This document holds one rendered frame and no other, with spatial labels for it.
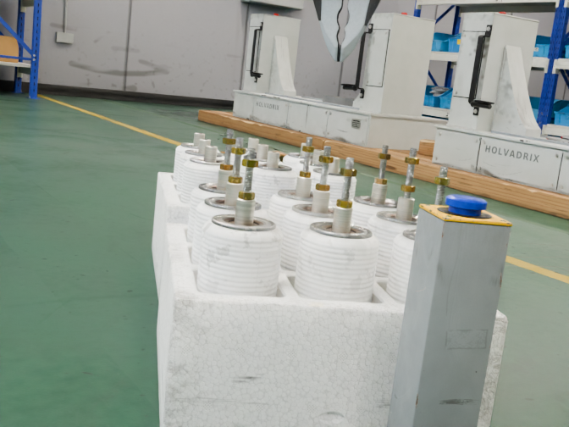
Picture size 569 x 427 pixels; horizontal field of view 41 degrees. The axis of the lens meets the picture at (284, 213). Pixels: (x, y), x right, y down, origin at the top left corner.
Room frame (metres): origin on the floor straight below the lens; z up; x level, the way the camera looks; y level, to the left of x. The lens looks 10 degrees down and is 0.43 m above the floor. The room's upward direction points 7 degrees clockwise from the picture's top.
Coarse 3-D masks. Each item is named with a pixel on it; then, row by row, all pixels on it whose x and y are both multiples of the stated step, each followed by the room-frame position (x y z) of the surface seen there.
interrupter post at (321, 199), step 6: (318, 192) 1.01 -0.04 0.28; (324, 192) 1.01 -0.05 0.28; (318, 198) 1.01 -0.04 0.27; (324, 198) 1.01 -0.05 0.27; (312, 204) 1.02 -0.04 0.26; (318, 204) 1.01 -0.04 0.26; (324, 204) 1.01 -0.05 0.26; (312, 210) 1.02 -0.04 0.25; (318, 210) 1.01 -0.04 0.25; (324, 210) 1.01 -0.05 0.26
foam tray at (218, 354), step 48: (192, 288) 0.84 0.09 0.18; (288, 288) 0.88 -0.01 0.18; (384, 288) 0.97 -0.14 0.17; (192, 336) 0.80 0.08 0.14; (240, 336) 0.81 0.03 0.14; (288, 336) 0.82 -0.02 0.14; (336, 336) 0.83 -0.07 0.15; (384, 336) 0.84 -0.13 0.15; (192, 384) 0.80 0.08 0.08; (240, 384) 0.81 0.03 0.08; (288, 384) 0.82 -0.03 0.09; (336, 384) 0.83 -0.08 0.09; (384, 384) 0.84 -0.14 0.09
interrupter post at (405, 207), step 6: (402, 198) 1.04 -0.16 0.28; (408, 198) 1.04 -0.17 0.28; (402, 204) 1.03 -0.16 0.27; (408, 204) 1.03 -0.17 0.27; (396, 210) 1.04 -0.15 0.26; (402, 210) 1.03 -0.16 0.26; (408, 210) 1.03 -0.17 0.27; (396, 216) 1.04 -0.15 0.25; (402, 216) 1.03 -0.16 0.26; (408, 216) 1.03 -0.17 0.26
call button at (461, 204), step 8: (448, 200) 0.75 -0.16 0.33; (456, 200) 0.74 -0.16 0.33; (464, 200) 0.73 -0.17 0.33; (472, 200) 0.74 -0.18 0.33; (480, 200) 0.74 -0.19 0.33; (448, 208) 0.75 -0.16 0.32; (456, 208) 0.74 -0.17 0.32; (464, 208) 0.73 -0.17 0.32; (472, 208) 0.73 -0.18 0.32; (480, 208) 0.74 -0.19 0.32
